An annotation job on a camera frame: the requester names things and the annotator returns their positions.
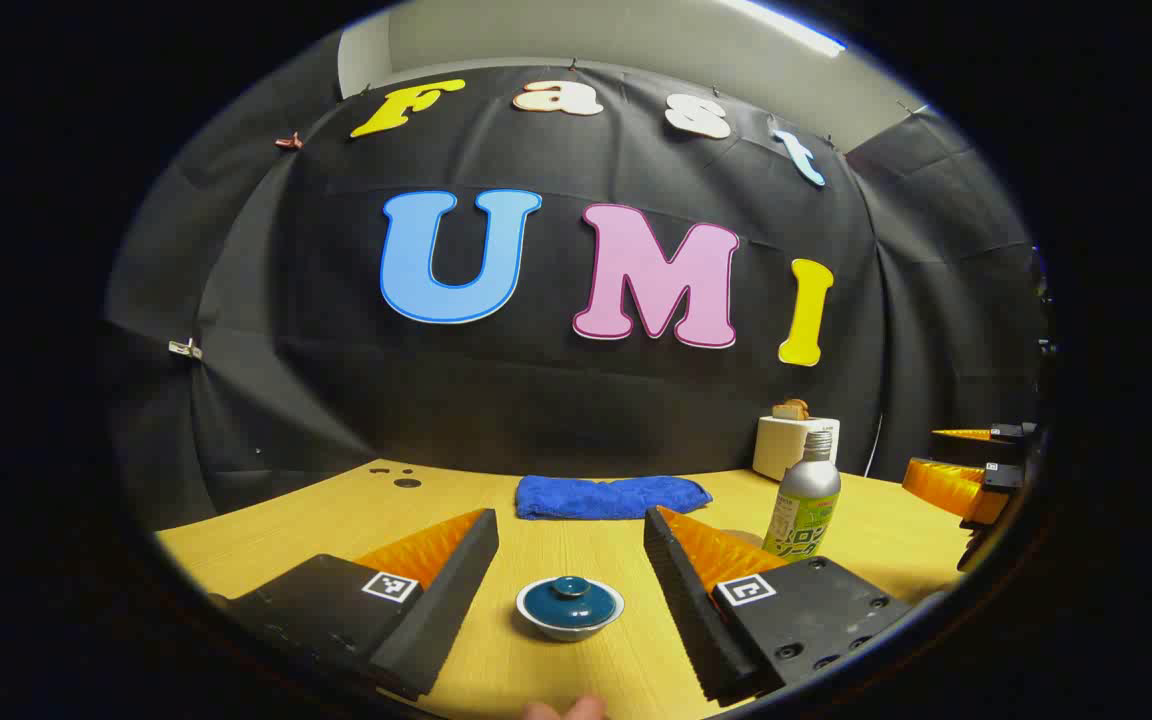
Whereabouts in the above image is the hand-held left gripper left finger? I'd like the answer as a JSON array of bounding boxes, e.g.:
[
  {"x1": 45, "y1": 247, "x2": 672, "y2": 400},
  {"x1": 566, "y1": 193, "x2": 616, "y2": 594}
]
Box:
[{"x1": 206, "y1": 508, "x2": 500, "y2": 701}]

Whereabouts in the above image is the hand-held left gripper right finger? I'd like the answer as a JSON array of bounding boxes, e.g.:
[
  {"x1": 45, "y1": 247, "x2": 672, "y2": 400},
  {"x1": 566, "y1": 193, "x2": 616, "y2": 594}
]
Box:
[{"x1": 643, "y1": 505, "x2": 912, "y2": 707}]

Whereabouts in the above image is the teal teacup lid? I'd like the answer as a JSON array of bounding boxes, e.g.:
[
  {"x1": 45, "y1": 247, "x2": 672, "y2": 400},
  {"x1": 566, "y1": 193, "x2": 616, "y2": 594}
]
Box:
[{"x1": 523, "y1": 575, "x2": 618, "y2": 629}]

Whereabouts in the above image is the white teacup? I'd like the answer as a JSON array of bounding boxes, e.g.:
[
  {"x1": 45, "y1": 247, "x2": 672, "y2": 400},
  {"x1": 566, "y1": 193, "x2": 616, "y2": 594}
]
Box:
[{"x1": 516, "y1": 585, "x2": 626, "y2": 643}]

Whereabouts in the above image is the silver green water bottle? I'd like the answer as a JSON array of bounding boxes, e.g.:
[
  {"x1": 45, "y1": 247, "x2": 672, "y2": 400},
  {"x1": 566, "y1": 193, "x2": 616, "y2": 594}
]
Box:
[{"x1": 762, "y1": 430, "x2": 843, "y2": 564}]

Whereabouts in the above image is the blue towel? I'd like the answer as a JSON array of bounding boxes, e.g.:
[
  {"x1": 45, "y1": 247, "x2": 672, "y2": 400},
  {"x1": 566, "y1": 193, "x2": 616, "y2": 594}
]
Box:
[{"x1": 515, "y1": 474, "x2": 714, "y2": 522}]

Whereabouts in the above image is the white toaster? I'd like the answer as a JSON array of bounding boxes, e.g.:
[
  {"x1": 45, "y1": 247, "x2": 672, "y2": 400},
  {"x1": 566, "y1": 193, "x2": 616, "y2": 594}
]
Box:
[{"x1": 752, "y1": 414, "x2": 842, "y2": 483}]

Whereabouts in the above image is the black backdrop cloth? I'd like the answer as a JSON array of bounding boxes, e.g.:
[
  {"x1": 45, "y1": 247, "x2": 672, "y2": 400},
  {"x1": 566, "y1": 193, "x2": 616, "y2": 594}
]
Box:
[{"x1": 104, "y1": 35, "x2": 1047, "y2": 531}]

